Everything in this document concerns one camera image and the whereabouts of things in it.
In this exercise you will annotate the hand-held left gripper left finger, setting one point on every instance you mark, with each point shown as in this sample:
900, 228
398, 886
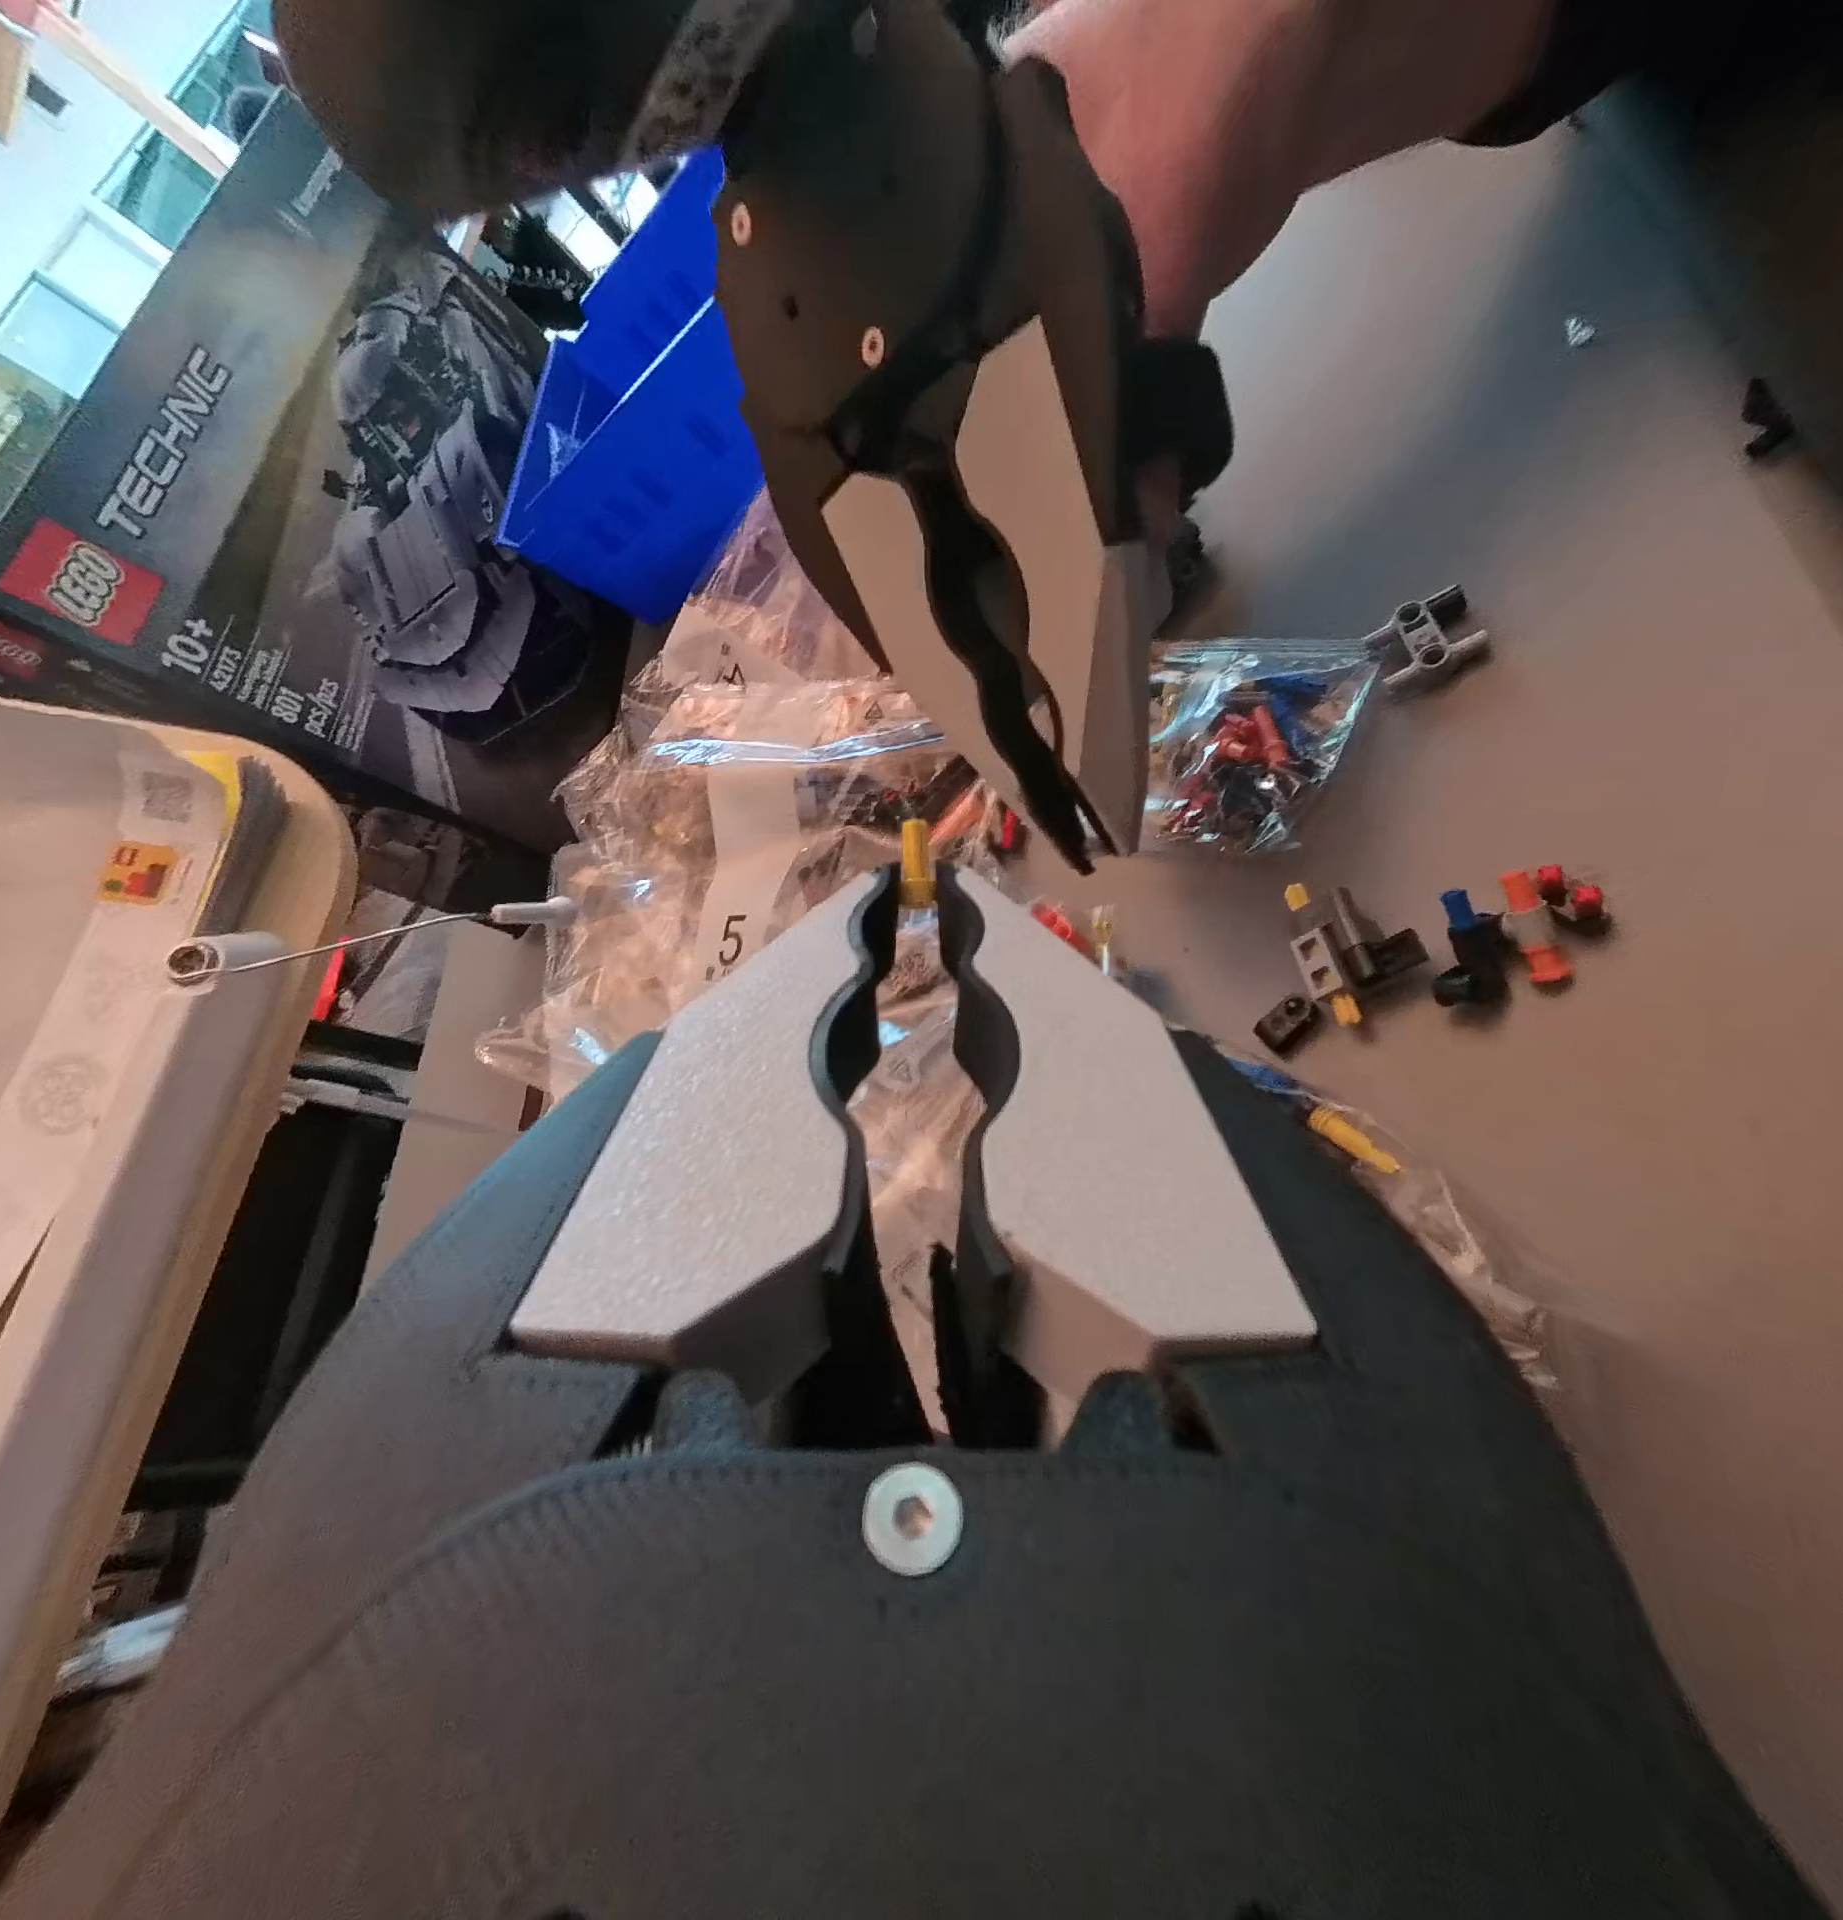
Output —
682, 1201

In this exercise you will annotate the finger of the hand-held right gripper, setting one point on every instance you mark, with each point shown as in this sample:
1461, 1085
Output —
891, 600
1056, 525

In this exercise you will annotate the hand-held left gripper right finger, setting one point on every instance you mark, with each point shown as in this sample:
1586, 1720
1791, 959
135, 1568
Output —
1147, 1201

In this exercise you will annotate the pile of clear parts bags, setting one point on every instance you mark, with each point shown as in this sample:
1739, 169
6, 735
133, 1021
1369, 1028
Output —
739, 748

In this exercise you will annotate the yellow lego piece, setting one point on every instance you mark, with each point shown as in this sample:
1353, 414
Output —
916, 878

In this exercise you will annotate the small clear bag of pins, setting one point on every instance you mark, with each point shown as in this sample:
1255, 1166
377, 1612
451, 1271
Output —
1251, 748

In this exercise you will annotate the orange lego pin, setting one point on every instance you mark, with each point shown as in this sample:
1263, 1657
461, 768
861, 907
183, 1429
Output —
1537, 929

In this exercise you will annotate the person's right forearm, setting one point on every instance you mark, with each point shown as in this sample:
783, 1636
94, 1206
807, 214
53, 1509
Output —
1686, 60

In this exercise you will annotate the dark lego set box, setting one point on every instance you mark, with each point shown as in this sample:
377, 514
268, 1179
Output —
259, 496

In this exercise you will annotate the small black lego piece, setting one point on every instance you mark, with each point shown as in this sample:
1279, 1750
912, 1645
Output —
1767, 418

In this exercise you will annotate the person's right hand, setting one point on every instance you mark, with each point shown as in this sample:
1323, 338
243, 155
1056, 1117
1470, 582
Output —
1235, 134

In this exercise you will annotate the clear bag of mixed pieces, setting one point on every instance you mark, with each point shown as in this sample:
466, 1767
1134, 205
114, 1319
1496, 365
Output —
1402, 1201

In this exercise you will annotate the blue plastic bin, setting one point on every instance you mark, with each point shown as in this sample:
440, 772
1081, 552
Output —
636, 451

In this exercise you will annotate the grey block with yellow pins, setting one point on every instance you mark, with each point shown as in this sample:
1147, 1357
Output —
1341, 945

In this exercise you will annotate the dark grey beam with pins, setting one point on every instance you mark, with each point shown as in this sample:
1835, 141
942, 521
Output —
1422, 637

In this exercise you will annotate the black piece with red studs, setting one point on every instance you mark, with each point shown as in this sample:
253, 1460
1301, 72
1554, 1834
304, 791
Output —
1586, 900

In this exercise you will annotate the yellow-edged booklet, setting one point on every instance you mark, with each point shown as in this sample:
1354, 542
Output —
248, 839

